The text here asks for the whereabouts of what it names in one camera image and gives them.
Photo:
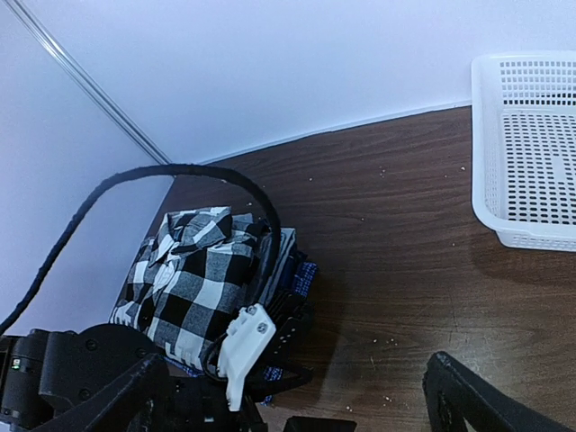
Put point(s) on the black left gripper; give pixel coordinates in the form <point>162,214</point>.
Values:
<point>112,378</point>

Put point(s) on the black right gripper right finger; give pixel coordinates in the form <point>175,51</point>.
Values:
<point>458,399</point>

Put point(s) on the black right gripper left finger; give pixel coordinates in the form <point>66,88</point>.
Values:
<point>141,392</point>

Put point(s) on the black white plaid shirt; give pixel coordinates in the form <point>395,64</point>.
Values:
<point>188,279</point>

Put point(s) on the blue white checked folded shirt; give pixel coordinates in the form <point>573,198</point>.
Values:
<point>303,279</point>

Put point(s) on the grey folded shirt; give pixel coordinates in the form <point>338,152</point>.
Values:
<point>288,242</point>

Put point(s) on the white plastic laundry basket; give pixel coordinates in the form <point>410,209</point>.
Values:
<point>523,147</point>

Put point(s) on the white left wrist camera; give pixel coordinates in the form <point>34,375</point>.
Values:
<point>246,339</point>

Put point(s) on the left aluminium frame post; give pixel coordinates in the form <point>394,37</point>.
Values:
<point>85,82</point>

